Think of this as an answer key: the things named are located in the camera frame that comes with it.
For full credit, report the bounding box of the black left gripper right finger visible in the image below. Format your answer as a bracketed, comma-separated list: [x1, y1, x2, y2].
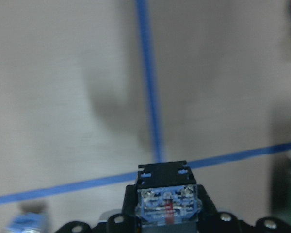
[196, 184, 291, 233]

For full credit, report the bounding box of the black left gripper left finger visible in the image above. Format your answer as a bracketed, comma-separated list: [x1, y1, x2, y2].
[56, 185, 140, 233]

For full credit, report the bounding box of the green push button switch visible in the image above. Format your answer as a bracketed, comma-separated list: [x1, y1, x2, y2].
[135, 161, 202, 227]

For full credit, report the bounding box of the green conveyor belt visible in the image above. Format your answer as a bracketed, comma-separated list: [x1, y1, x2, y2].
[271, 157, 291, 225]

